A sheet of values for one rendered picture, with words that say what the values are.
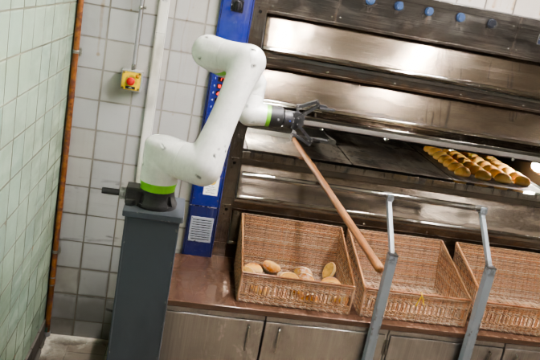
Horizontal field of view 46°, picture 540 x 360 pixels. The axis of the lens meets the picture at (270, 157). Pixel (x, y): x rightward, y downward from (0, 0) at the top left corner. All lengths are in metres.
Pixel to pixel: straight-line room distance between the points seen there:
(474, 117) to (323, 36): 0.93
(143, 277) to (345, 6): 1.72
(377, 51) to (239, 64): 1.26
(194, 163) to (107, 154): 1.29
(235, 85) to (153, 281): 0.74
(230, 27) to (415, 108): 1.06
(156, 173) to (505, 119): 2.09
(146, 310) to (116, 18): 1.48
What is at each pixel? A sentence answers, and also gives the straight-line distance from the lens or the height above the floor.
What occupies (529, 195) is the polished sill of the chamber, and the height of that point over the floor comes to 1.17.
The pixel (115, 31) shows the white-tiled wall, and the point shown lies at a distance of 3.20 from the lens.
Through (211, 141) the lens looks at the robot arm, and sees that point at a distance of 2.09.
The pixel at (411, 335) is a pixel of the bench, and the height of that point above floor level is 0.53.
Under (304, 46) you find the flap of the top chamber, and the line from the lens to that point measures 3.20.
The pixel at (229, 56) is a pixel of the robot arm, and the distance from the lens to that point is 2.20.
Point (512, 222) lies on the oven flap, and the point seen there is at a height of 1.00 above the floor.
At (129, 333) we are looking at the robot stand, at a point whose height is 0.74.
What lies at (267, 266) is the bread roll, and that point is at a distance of 3.32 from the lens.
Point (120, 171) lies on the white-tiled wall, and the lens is 3.32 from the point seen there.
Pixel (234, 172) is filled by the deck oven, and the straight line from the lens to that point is 3.30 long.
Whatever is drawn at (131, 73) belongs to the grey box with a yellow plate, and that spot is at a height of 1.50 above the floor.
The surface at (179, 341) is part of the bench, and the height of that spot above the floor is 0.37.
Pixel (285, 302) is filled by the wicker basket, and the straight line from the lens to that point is 3.05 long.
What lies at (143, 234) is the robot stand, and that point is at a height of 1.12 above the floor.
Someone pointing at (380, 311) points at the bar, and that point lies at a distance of 3.05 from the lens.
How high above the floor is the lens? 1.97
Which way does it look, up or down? 14 degrees down
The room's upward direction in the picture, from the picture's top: 11 degrees clockwise
